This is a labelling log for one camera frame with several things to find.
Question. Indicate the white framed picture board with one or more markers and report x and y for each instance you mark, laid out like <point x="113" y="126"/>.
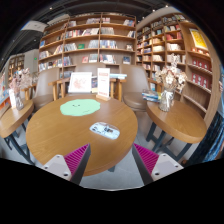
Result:
<point x="80" y="82"/>

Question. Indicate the round wooden side table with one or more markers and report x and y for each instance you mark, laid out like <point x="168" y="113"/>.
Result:
<point x="13" y="120"/>
<point x="176" y="121"/>

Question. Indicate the small white card sign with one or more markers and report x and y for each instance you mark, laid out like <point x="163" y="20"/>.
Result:
<point x="12" y="98"/>

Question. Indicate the glass vase with dried flowers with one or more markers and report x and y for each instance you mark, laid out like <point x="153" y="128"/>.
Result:
<point x="19" y="81"/>
<point x="168" y="81"/>

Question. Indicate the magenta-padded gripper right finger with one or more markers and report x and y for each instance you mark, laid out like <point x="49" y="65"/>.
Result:
<point x="146" y="159"/>

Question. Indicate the stack of colourful books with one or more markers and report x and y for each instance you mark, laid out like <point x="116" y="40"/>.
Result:
<point x="151" y="96"/>

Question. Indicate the dark cover book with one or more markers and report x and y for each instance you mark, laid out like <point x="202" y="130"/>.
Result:
<point x="94" y="85"/>

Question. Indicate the small distant wooden bookshelf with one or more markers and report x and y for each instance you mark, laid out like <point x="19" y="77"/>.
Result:
<point x="16" y="65"/>

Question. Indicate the transparent blue computer mouse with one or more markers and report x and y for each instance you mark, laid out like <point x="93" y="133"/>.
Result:
<point x="105" y="130"/>

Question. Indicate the white sign on wooden base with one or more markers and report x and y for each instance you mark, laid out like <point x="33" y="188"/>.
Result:
<point x="103" y="81"/>

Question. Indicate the light blue book stack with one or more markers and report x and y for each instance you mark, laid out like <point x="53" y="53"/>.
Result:
<point x="118" y="76"/>

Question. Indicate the wooden bookshelf with yellow poster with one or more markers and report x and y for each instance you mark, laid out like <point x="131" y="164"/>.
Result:
<point x="170" y="46"/>

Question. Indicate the green cloud-shaped mouse pad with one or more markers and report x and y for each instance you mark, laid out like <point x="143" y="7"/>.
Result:
<point x="80" y="107"/>

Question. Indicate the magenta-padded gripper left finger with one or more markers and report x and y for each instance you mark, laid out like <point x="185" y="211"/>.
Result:
<point x="76" y="160"/>

